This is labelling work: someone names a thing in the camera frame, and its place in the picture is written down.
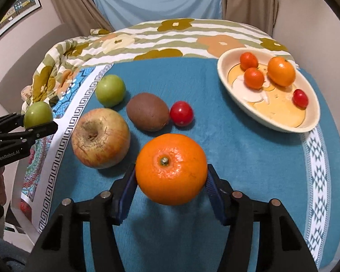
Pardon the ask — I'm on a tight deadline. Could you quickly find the green apple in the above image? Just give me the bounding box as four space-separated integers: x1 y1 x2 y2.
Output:
23 101 53 129
95 74 126 107

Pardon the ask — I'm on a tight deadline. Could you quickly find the large yellow-red apple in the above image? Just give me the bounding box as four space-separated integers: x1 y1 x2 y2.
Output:
71 108 131 169

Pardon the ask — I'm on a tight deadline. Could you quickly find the large orange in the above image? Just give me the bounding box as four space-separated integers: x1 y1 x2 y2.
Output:
135 133 207 206

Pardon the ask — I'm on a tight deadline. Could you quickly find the red plum tomato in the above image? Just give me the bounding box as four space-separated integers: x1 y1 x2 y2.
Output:
292 89 309 109

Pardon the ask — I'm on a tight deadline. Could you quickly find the red cherry tomato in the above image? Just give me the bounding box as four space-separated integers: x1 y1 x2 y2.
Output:
169 101 194 126

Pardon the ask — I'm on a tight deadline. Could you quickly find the small mandarin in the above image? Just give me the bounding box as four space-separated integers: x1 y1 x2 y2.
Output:
239 52 259 71
244 67 265 90

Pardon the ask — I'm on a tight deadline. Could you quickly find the medium orange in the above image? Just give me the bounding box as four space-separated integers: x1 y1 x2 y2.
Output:
267 56 296 87

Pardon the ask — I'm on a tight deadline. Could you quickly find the grey upholstered headboard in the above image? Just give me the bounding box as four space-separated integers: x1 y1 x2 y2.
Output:
0 23 74 113

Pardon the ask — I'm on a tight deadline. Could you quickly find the brown kiwi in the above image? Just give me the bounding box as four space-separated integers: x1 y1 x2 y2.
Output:
126 93 170 131

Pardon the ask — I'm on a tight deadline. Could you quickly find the beige curtain left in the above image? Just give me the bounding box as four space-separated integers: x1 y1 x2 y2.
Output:
51 0 114 36

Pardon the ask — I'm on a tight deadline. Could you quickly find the beige curtain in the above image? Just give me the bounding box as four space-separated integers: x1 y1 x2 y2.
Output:
221 0 279 36
51 0 114 36

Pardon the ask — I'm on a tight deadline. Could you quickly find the cream bowl with cartoon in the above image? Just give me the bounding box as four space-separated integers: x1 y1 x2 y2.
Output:
217 47 321 133

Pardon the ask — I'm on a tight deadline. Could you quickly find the floral striped blanket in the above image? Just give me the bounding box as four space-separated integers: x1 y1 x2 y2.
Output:
21 18 295 112

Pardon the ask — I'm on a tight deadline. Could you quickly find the beige curtain right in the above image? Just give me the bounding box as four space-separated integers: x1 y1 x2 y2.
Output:
221 0 279 36

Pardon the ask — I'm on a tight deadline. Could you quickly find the framed wall picture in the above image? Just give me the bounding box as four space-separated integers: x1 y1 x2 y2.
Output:
0 0 41 37

